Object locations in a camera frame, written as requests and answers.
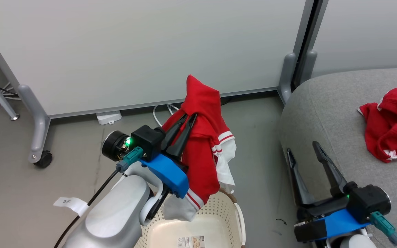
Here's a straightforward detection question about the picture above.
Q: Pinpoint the teal left camera connector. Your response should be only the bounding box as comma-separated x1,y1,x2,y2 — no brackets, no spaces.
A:
116,146,144,173

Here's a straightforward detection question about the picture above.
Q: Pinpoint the paper sticker in basket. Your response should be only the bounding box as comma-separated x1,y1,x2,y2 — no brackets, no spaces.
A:
177,235,206,248

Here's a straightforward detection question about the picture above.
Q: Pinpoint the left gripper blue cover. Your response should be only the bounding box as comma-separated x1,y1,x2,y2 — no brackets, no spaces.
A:
139,113,198,199

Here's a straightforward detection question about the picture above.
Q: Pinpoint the red shorts white trim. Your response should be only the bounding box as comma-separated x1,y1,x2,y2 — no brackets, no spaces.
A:
357,88,397,164

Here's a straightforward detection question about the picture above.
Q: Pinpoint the large white partition panel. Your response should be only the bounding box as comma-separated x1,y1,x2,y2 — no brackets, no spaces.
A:
0,0,315,120

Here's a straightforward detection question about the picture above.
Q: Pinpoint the white power adapter box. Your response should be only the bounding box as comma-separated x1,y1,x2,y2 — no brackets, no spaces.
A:
96,111,123,125

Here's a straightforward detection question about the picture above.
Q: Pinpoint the white cable tag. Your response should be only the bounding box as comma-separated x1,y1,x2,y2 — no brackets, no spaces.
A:
53,197,89,217

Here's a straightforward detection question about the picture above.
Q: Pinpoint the looped white cable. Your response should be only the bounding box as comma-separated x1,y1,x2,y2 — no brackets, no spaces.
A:
152,103,180,128

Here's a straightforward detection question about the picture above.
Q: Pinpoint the narrow white partition panel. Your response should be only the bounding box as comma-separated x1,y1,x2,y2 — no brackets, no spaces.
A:
311,0,397,78

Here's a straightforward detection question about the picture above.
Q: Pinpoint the grey partition leg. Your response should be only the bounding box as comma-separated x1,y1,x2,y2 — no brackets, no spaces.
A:
277,52,297,105
17,84,51,164
300,50,318,85

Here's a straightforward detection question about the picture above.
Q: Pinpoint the red white jacket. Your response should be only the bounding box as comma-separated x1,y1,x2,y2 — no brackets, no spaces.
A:
163,75,237,222

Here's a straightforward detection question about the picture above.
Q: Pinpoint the grey fabric sofa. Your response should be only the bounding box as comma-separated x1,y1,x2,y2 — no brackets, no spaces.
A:
279,66,397,248

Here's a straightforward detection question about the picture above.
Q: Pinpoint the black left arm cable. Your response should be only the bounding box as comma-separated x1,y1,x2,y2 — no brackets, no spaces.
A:
54,168,122,248

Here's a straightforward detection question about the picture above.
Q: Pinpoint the black caster wheel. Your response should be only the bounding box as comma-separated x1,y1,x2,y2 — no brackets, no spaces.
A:
34,150,53,169

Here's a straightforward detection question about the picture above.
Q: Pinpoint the teal camera connector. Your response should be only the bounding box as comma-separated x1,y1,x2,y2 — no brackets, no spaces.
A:
370,211,397,246
116,146,144,173

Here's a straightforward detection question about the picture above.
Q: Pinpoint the cream perforated laundry basket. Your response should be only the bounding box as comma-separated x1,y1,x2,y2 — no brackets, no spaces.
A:
133,188,246,248

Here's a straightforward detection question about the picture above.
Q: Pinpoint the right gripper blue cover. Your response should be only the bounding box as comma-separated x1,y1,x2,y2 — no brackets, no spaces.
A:
286,141,371,242

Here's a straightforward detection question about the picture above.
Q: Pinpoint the teal right camera connector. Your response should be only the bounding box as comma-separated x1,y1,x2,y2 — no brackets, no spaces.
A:
370,211,397,246

